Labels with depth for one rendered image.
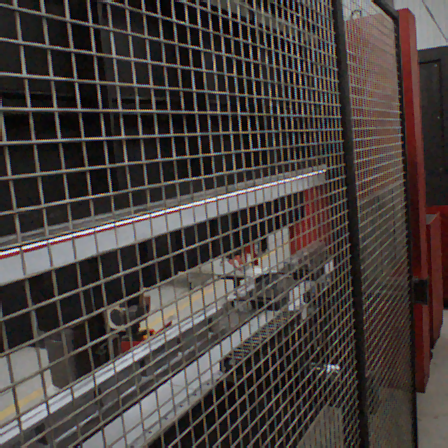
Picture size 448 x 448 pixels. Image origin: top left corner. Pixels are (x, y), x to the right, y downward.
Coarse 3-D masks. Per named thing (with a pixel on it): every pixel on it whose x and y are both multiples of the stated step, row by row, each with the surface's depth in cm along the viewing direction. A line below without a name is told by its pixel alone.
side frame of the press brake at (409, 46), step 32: (384, 64) 269; (416, 64) 278; (352, 96) 281; (384, 96) 272; (416, 96) 274; (416, 128) 272; (384, 160) 278; (416, 160) 269; (320, 192) 301; (416, 192) 272; (416, 224) 275; (416, 256) 277; (416, 320) 283; (416, 352) 286; (384, 384) 300
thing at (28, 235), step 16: (272, 176) 188; (288, 176) 201; (208, 192) 149; (224, 192) 157; (240, 192) 166; (128, 208) 120; (144, 208) 124; (176, 208) 135; (64, 224) 101; (80, 224) 105; (112, 224) 114; (0, 240) 88; (16, 240) 91
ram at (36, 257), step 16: (304, 176) 268; (320, 176) 290; (256, 192) 219; (288, 192) 249; (192, 208) 176; (208, 208) 185; (224, 208) 195; (128, 224) 147; (144, 224) 153; (160, 224) 160; (176, 224) 168; (64, 240) 126; (80, 240) 130; (112, 240) 141; (128, 240) 147; (0, 256) 110; (16, 256) 113; (32, 256) 117; (48, 256) 121; (64, 256) 126; (80, 256) 130; (0, 272) 109; (16, 272) 113; (32, 272) 117
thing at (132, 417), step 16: (304, 288) 203; (304, 304) 183; (256, 320) 171; (224, 352) 147; (192, 368) 138; (176, 384) 129; (192, 384) 128; (208, 384) 127; (144, 400) 121; (160, 400) 121; (176, 400) 120; (192, 400) 120; (208, 400) 124; (128, 416) 114; (144, 416) 114; (192, 416) 118; (208, 416) 124; (112, 432) 108; (176, 432) 113
